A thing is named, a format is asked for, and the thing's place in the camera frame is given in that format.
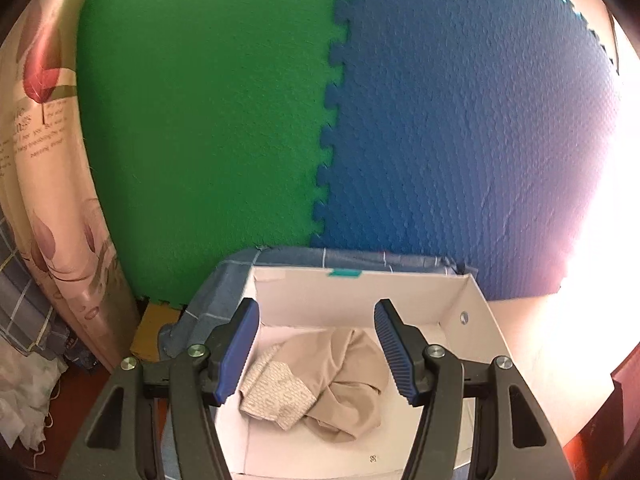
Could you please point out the blue checked cushion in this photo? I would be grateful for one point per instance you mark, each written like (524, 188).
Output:
(220, 285)

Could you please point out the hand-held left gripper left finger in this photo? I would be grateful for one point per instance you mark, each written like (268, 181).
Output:
(240, 350)

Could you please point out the leaf-print curtain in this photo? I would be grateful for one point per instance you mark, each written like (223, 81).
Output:
(50, 185)

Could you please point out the blue foam mat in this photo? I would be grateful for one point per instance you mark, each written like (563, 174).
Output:
(475, 135)

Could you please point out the beige underwear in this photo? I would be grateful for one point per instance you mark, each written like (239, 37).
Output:
(340, 375)

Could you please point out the yellow wooden cabinet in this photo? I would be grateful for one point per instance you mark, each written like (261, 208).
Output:
(150, 330)

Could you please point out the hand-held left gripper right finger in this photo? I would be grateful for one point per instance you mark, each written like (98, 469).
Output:
(395, 355)

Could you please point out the green foam mat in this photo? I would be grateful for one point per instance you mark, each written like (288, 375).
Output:
(200, 110)

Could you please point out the white crumpled cloth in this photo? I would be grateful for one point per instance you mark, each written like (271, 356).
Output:
(25, 390)

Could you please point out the dark plaid cloth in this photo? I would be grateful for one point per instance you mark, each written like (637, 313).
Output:
(20, 300)

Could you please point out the white cardboard box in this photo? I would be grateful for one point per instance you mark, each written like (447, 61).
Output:
(350, 300)

